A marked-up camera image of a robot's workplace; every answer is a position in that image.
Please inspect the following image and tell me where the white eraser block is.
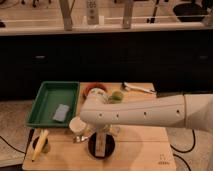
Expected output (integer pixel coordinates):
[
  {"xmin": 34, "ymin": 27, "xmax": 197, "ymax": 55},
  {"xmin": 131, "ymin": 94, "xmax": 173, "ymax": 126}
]
[{"xmin": 95, "ymin": 134, "xmax": 105, "ymax": 157}]

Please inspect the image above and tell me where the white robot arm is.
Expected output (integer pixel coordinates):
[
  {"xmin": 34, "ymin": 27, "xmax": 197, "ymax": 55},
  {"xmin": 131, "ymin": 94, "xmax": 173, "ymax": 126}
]
[{"xmin": 80, "ymin": 88, "xmax": 213, "ymax": 134}]

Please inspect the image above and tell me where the dark purple bowl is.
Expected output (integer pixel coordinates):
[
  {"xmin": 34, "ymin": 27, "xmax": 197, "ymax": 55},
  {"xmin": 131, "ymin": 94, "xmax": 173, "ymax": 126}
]
[{"xmin": 88, "ymin": 134, "xmax": 115, "ymax": 159}]

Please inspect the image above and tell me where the red bowl with beans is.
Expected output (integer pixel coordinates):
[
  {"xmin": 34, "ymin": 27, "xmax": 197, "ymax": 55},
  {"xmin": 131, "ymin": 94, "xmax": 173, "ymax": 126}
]
[{"xmin": 82, "ymin": 82, "xmax": 107, "ymax": 99}]

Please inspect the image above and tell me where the white cup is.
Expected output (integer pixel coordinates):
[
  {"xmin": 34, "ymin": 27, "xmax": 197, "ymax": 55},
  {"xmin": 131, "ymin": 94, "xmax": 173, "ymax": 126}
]
[{"xmin": 69, "ymin": 116, "xmax": 87, "ymax": 135}]

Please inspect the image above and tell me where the blue sponge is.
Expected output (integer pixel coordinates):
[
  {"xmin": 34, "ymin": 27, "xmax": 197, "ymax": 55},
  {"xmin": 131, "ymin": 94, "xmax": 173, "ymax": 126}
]
[{"xmin": 53, "ymin": 104, "xmax": 70, "ymax": 122}]

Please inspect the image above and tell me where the small black dish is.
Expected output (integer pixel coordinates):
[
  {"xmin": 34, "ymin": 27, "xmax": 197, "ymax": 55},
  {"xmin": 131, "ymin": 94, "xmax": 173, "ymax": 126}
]
[{"xmin": 32, "ymin": 137, "xmax": 48, "ymax": 150}]

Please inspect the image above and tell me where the green plastic tray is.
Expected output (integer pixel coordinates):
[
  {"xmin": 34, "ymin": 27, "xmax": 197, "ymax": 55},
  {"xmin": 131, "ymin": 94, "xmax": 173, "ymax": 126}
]
[{"xmin": 26, "ymin": 81, "xmax": 80, "ymax": 128}]

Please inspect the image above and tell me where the black office chair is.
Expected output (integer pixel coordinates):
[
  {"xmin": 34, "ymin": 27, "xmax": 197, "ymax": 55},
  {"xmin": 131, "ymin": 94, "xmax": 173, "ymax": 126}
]
[{"xmin": 173, "ymin": 1, "xmax": 208, "ymax": 22}]

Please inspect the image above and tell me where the black floor cable right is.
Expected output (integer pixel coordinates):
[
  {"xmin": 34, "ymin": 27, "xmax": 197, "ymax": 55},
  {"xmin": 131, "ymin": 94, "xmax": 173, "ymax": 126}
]
[{"xmin": 169, "ymin": 128, "xmax": 197, "ymax": 171}]

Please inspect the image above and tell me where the black floor cable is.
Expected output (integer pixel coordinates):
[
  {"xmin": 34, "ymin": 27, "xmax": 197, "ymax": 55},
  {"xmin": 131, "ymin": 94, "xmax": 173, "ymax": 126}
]
[
  {"xmin": 169, "ymin": 128, "xmax": 197, "ymax": 171},
  {"xmin": 0, "ymin": 127, "xmax": 35, "ymax": 156}
]

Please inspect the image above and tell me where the black floor cable left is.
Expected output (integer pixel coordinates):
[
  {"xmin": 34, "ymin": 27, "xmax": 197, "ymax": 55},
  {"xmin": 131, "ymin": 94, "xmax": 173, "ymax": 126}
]
[{"xmin": 0, "ymin": 127, "xmax": 35, "ymax": 156}]

